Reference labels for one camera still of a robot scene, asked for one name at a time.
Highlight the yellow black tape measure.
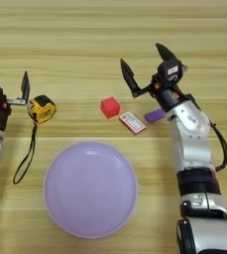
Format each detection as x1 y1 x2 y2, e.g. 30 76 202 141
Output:
12 94 57 186

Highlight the red white card box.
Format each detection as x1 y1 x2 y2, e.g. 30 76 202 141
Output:
118 111 147 136

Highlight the purple rectangular block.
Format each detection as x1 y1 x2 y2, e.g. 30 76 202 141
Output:
144 108 168 124

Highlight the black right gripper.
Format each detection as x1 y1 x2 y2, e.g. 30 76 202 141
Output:
119 43 193 112

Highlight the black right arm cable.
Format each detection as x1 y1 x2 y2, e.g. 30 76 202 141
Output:
208 120 227 173

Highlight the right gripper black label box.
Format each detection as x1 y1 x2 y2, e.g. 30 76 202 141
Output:
157 59 183 88

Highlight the red cube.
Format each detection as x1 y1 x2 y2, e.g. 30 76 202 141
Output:
100 96 122 119

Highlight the purple round plate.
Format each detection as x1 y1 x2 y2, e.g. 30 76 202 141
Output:
44 141 139 239

